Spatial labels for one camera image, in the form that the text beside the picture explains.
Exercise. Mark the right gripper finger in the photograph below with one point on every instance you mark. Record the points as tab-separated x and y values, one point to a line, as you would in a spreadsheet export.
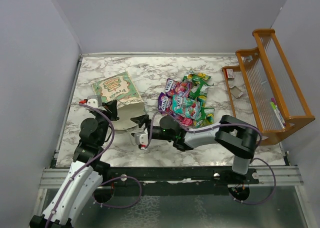
143	120
132	139

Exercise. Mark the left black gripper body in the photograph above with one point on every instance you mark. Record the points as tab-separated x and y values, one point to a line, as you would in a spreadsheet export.
103	120

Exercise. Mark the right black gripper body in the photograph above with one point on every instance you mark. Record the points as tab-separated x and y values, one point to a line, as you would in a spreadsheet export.
158	134

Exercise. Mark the green printed paper bag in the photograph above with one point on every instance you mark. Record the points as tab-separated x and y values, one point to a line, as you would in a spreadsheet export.
121	88

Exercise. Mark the red pink snack packet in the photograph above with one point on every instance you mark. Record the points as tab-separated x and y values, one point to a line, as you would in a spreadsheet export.
187	122

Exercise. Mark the teal pink snack packet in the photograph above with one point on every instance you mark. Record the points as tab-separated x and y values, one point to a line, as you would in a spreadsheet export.
186	107

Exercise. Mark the purple pink snack packet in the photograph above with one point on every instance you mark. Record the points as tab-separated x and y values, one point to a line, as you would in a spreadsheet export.
173	87

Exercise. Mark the yellow green snack packet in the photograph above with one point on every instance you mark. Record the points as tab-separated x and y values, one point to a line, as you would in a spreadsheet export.
196	77

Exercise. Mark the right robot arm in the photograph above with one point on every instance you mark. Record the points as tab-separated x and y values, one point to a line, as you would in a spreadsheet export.
238	137

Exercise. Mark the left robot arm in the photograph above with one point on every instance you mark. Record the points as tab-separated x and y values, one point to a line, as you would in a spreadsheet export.
86	170

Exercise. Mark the small grey cardboard box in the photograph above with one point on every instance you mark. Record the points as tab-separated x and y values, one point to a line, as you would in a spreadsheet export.
236	92

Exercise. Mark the red white small box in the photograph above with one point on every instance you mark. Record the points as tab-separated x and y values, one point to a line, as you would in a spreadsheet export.
230	73

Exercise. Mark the wooden tiered rack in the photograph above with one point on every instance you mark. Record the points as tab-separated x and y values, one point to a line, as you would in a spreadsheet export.
262	73

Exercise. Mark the green marker pen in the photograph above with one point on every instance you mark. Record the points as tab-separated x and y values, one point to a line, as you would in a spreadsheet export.
274	109

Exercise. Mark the purple marker pen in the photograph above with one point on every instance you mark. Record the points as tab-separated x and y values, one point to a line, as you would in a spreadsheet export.
277	109

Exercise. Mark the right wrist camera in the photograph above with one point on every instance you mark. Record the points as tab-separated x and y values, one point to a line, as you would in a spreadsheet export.
142	139

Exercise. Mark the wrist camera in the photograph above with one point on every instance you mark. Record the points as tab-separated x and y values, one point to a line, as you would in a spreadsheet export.
94	101
142	139

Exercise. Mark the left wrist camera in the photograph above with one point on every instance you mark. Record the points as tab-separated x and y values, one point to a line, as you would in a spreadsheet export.
94	101

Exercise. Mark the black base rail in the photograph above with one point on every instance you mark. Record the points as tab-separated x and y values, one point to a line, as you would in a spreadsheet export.
170	181

